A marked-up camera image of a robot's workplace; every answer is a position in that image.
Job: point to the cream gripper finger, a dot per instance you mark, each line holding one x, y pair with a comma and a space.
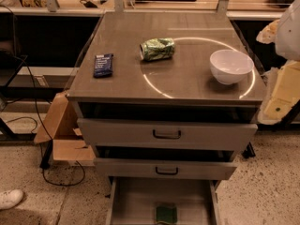
268, 34
286, 92

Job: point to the green yellow sponge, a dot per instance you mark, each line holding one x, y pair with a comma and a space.
166, 215

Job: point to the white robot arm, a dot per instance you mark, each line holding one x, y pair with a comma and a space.
287, 45

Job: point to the middle grey drawer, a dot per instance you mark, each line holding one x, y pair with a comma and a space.
121, 167

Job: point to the grey drawer cabinet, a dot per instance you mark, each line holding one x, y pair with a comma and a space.
178, 89

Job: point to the open bottom grey drawer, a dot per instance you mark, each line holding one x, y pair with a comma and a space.
134, 201

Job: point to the top grey drawer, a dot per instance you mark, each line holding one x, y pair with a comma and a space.
130, 133

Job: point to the white bowl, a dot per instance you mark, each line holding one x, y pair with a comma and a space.
229, 66

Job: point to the dark blue snack bar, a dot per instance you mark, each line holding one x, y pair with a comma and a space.
103, 66

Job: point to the brown cardboard box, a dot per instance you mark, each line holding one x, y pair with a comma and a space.
59, 130

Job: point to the white sneaker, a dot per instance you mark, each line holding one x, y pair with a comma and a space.
10, 198

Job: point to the black top drawer handle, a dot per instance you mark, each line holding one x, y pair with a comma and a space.
167, 136

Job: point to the black drawer handle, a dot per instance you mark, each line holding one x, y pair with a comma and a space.
167, 136
170, 172

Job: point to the black middle drawer handle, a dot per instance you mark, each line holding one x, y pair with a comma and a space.
170, 172

